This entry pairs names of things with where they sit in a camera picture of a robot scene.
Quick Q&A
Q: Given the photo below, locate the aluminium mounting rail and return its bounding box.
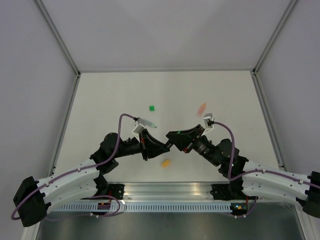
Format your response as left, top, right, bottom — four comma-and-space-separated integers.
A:
107, 181, 307, 202

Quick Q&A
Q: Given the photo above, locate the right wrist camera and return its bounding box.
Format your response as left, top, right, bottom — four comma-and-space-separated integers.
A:
202, 113, 215, 136

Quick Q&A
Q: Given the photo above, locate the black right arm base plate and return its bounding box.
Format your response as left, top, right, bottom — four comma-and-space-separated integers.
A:
210, 183, 255, 201

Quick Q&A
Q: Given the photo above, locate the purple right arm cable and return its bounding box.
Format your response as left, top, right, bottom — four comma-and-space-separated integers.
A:
211, 121, 320, 220

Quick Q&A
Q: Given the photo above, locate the aluminium frame post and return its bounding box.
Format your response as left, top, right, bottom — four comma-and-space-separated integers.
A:
251, 0, 299, 75
32, 0, 81, 77

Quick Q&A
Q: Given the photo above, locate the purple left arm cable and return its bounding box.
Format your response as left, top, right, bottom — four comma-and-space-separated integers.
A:
11, 113, 141, 223

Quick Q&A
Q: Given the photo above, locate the pale green highlighter pen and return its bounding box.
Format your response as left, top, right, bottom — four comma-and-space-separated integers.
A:
140, 118, 157, 128

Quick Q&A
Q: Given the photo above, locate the right aluminium frame post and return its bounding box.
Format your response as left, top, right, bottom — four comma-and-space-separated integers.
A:
251, 0, 299, 75

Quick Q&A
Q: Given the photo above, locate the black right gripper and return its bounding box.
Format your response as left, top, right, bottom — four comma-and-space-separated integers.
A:
166, 124, 221, 167

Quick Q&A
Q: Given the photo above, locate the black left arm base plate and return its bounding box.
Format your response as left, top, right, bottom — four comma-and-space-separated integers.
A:
107, 183, 125, 200

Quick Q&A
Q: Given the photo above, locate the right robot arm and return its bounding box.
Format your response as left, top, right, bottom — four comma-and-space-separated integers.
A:
166, 125, 320, 218

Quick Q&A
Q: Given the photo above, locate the white slotted cable duct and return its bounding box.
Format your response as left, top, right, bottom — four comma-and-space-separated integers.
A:
55, 200, 232, 213

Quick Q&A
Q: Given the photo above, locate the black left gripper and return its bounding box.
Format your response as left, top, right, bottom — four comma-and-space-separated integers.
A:
113, 128, 170, 161

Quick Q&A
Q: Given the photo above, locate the orange pen cap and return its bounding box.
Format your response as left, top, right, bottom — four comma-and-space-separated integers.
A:
161, 159, 171, 168

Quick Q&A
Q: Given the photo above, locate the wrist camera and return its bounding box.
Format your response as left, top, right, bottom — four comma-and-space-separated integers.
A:
132, 118, 146, 139
202, 113, 215, 136

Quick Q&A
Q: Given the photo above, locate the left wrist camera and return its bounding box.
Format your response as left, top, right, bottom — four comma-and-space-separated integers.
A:
132, 118, 146, 139

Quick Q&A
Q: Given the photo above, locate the left aluminium frame post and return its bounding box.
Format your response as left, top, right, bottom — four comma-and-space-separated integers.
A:
32, 0, 81, 77

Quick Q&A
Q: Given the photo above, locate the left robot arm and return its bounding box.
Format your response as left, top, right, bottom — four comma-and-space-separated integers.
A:
11, 129, 171, 227

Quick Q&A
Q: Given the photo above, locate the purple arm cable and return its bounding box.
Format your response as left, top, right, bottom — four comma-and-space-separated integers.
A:
211, 121, 320, 220
11, 113, 141, 223

